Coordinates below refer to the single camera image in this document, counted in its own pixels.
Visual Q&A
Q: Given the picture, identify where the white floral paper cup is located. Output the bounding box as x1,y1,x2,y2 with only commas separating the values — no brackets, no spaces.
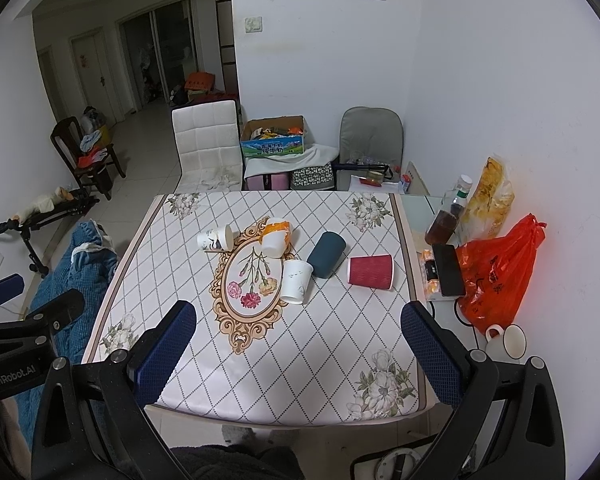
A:
196,224,234,252

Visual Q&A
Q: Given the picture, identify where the yellow snack bag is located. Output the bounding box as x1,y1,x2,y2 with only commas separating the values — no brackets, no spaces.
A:
460,156,515,244

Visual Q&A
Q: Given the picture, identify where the glass side table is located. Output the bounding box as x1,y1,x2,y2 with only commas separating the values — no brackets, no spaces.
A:
396,194,486,350

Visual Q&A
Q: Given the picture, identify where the white enamel mug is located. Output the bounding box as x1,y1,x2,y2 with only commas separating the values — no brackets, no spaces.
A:
484,324,527,363

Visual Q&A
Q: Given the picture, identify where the red paper cup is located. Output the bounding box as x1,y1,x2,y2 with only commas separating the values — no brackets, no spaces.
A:
348,255,394,290

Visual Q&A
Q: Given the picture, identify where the floral diamond pattern tablecloth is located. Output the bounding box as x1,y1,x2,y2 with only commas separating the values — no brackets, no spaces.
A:
84,191,434,427

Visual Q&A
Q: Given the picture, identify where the grey cushioned chair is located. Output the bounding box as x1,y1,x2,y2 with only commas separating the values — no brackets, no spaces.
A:
339,106,404,171

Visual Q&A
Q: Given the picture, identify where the bottle with brown liquid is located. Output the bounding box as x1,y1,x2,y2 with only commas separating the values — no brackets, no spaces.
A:
425,174,472,245

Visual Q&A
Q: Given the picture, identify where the dark wooden chair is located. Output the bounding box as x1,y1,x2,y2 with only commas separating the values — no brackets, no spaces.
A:
50,116,126,200

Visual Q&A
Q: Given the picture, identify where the white wall switch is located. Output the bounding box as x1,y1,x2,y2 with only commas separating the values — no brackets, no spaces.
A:
244,16,263,34

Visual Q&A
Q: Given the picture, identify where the red plastic bag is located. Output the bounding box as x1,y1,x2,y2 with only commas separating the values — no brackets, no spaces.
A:
456,214,546,335

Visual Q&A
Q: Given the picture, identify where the dark teal cup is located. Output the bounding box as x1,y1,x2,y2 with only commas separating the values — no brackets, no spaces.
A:
306,232,346,278

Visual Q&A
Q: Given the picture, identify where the cardboard box with items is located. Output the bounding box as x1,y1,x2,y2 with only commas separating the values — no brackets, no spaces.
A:
240,116,304,158

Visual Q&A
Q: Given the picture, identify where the black smartphone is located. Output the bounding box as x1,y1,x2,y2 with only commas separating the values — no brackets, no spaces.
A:
432,244,466,298

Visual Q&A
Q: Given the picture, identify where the blue blanket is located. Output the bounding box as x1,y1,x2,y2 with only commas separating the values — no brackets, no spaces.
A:
14,219,120,449

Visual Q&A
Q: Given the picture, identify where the black exercise stand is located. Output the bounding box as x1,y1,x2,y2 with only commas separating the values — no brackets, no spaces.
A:
0,188,99,278

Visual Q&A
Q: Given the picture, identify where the white towel on stool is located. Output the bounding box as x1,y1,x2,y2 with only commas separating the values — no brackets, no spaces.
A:
244,144,339,179

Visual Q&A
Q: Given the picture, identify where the white cup orange rim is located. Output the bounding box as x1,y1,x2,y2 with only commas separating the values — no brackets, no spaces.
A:
260,218,291,259

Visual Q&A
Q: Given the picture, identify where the white paper cup with text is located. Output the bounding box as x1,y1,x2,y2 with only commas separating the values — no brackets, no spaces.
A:
279,259,313,304

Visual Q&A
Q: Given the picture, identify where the white padded chair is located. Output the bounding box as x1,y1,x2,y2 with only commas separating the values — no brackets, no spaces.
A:
172,100,244,194

